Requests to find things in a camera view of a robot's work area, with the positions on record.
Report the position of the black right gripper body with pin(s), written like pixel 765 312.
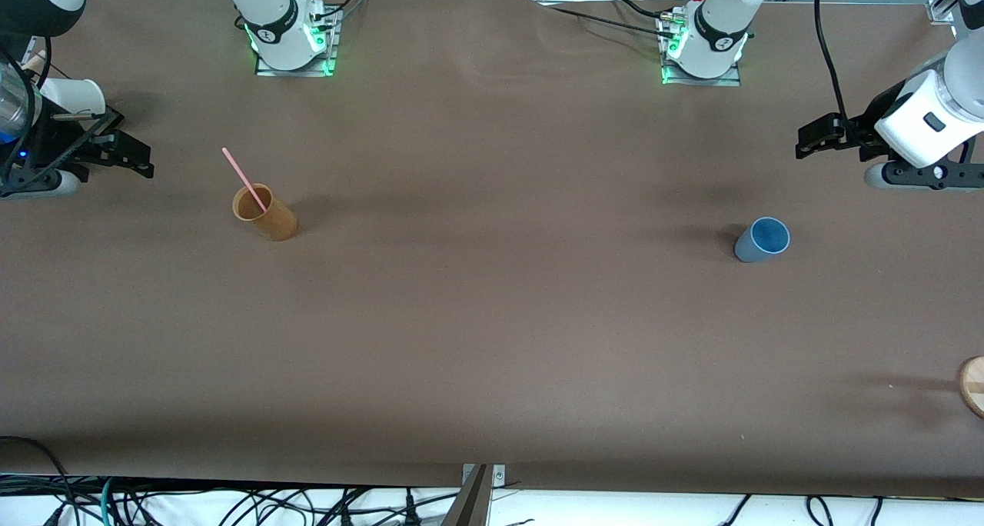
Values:
pixel 68 139

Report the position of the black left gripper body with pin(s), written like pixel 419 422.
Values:
pixel 867 131

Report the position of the pink straw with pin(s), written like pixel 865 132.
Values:
pixel 240 172

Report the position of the blue cup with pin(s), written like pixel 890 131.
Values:
pixel 753 251

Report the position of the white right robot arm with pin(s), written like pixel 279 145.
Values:
pixel 273 18

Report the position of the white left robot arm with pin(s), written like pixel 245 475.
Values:
pixel 723 18

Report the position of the white cup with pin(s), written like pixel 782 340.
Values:
pixel 77 95

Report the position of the bamboo wooden cup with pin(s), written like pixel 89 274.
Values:
pixel 280 222

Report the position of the round wooden board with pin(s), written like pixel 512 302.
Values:
pixel 975 387

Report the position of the grey metal bar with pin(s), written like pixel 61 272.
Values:
pixel 469 507

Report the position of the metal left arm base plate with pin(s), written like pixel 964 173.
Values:
pixel 730 81

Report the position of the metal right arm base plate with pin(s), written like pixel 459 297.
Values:
pixel 269 70

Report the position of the small metal table bracket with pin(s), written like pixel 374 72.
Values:
pixel 498 476

